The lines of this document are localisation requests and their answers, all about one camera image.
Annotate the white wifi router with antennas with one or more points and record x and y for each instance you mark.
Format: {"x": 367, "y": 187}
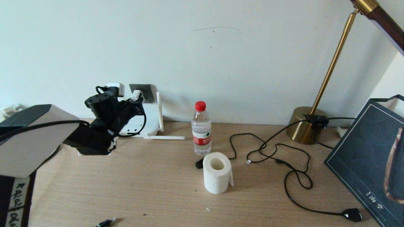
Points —
{"x": 151, "y": 116}

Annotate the clear water bottle red cap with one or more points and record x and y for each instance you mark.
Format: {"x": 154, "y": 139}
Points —
{"x": 202, "y": 132}

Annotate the brass desk lamp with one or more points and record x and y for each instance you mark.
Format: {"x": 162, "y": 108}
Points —
{"x": 300, "y": 129}

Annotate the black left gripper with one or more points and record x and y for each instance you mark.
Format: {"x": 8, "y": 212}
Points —
{"x": 126, "y": 115}

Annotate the white toilet paper roll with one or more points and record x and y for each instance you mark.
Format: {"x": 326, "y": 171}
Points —
{"x": 216, "y": 179}

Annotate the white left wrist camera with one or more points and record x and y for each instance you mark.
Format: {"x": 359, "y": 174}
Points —
{"x": 118, "y": 89}

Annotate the white power adapter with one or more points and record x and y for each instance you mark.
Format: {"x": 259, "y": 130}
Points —
{"x": 136, "y": 95}

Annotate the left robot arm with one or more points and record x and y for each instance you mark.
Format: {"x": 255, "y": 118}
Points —
{"x": 31, "y": 138}

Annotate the clear plastic packet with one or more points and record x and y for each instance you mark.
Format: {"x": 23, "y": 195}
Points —
{"x": 9, "y": 110}

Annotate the small black connector front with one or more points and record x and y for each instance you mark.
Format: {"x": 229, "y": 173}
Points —
{"x": 107, "y": 222}

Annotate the grey wall socket plate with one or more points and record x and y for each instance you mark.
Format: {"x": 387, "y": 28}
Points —
{"x": 148, "y": 91}

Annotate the dark teal paper gift bag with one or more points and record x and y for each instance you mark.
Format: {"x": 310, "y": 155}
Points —
{"x": 356, "y": 157}

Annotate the small white object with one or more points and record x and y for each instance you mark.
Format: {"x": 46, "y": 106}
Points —
{"x": 341, "y": 132}

